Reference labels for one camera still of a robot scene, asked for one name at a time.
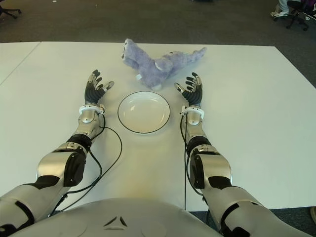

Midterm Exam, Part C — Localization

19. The robot left hand black silver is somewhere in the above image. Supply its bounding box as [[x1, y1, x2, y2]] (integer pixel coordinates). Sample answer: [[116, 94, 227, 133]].
[[83, 70, 115, 104]]

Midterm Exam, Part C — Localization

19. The robot right hand black silver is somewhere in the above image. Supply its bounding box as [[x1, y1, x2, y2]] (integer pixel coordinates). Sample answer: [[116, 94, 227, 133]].
[[174, 72, 203, 107]]

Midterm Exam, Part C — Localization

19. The purple plush bunny doll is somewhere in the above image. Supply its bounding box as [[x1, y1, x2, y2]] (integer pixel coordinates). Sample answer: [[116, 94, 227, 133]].
[[120, 39, 207, 91]]

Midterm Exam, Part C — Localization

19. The white plate black rim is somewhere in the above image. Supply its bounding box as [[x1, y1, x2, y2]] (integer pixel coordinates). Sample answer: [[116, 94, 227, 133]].
[[117, 91, 171, 135]]

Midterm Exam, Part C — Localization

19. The black office chair base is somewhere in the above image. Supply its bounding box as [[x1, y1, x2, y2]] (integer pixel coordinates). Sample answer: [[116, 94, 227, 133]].
[[286, 0, 316, 32], [0, 0, 22, 19]]

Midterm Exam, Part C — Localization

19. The person foot white sneaker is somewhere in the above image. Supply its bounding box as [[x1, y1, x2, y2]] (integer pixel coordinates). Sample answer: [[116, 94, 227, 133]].
[[270, 0, 291, 18]]

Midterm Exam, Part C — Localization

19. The silver robot torso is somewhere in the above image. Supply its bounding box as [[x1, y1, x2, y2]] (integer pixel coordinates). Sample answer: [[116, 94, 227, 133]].
[[9, 197, 223, 237]]

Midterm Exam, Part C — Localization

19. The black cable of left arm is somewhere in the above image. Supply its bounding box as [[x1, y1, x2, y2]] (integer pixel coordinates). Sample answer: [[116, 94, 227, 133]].
[[48, 113, 123, 218]]

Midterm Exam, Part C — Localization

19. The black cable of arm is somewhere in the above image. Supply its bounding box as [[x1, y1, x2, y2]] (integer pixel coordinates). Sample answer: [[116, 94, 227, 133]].
[[48, 113, 123, 218], [181, 116, 188, 210]]

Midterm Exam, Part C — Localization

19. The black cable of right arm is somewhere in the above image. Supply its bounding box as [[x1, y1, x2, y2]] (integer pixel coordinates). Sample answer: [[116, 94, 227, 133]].
[[181, 116, 188, 210]]

